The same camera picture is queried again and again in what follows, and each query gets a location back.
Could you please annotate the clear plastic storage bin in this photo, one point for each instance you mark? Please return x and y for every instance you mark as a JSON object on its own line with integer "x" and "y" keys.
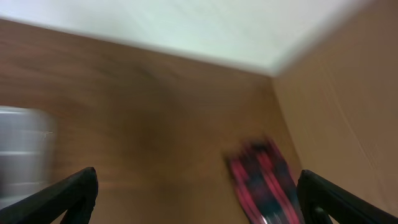
{"x": 26, "y": 152}

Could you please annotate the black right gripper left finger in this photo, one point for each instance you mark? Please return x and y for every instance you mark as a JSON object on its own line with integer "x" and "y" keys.
{"x": 74, "y": 197}

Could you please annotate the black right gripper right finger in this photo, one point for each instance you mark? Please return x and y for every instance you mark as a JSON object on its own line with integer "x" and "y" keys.
{"x": 321, "y": 201}

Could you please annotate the red plaid shirt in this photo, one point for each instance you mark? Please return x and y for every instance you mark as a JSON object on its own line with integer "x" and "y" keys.
{"x": 263, "y": 183}

